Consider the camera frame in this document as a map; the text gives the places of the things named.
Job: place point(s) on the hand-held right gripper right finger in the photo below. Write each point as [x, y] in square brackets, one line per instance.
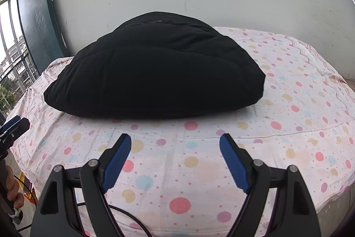
[234, 163]

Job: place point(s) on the yellow plastic crate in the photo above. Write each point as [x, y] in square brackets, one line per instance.
[26, 194]

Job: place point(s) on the person's left hand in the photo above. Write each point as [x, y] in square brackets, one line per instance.
[13, 187]

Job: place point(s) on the polka dot bed sheet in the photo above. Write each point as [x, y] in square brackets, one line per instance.
[291, 120]

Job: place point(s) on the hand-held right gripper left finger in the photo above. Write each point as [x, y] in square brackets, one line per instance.
[116, 162]

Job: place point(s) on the black hooded puffer jacket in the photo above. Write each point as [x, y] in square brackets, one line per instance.
[155, 73]

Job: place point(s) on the balcony railing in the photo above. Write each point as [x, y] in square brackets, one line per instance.
[14, 67]

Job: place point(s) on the teal metal door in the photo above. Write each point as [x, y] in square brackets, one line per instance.
[36, 3]

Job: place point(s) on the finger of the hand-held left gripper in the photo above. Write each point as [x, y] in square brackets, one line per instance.
[9, 123]
[20, 127]

